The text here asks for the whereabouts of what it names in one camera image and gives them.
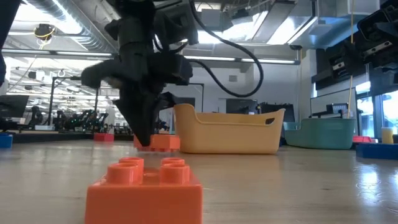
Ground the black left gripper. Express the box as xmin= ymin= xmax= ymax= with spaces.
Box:
xmin=80 ymin=17 xmax=193 ymax=147

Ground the black rectangular door frame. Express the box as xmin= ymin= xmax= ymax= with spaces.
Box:
xmin=185 ymin=82 xmax=205 ymax=110

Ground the orange eight-stud toy brick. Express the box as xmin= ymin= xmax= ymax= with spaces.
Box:
xmin=133 ymin=134 xmax=182 ymax=153

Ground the yellow plastic bin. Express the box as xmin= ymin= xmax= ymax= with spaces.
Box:
xmin=173 ymin=103 xmax=286 ymax=156

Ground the black aluminium table frame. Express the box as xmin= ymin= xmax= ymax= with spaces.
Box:
xmin=12 ymin=132 xmax=135 ymax=144

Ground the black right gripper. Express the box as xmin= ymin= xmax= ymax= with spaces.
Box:
xmin=312 ymin=6 xmax=398 ymax=91

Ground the black background robot rig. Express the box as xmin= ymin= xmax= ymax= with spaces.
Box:
xmin=29 ymin=105 xmax=109 ymax=131

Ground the black computer monitor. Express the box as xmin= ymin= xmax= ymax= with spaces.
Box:
xmin=0 ymin=95 xmax=30 ymax=119

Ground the desk with keyboard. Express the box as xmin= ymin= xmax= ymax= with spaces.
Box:
xmin=308 ymin=102 xmax=358 ymax=120

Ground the orange four-stud toy brick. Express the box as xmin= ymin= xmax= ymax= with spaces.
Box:
xmin=84 ymin=157 xmax=203 ymax=224

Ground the black left camera cable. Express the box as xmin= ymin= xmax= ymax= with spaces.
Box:
xmin=185 ymin=0 xmax=265 ymax=98

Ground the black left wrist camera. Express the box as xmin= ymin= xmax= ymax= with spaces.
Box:
xmin=153 ymin=0 xmax=200 ymax=46

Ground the red eight-stud toy brick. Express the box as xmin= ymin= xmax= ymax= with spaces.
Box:
xmin=93 ymin=133 xmax=115 ymax=143

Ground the long ceiling tube light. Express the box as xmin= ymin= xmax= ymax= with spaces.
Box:
xmin=1 ymin=48 xmax=301 ymax=65

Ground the light teal plastic bin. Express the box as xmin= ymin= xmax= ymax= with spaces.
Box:
xmin=282 ymin=118 xmax=357 ymax=151

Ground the black office equipment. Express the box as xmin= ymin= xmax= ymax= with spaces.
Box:
xmin=257 ymin=101 xmax=296 ymax=124

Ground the yellow container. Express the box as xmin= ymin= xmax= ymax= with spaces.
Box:
xmin=381 ymin=127 xmax=395 ymax=144

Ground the black yellow cord reel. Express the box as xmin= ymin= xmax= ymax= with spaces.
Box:
xmin=33 ymin=22 xmax=57 ymax=42

